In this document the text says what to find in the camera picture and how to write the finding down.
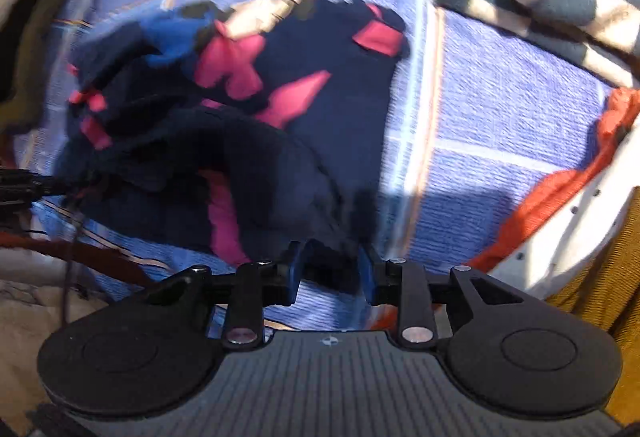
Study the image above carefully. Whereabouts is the mustard yellow fabric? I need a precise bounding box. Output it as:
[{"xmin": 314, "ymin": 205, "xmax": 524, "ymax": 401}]
[{"xmin": 548, "ymin": 190, "xmax": 639, "ymax": 424}]

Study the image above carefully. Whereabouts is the red orange garment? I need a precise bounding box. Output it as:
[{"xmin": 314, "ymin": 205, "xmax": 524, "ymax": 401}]
[{"xmin": 468, "ymin": 88, "xmax": 639, "ymax": 272}]

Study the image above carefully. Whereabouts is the olive dark cloth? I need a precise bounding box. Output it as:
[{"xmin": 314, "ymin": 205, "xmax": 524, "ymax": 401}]
[{"xmin": 1, "ymin": 0, "xmax": 66, "ymax": 134}]

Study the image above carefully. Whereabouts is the navy cartoon mouse shirt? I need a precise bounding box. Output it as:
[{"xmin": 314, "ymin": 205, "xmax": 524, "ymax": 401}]
[{"xmin": 53, "ymin": 0, "xmax": 409, "ymax": 294}]

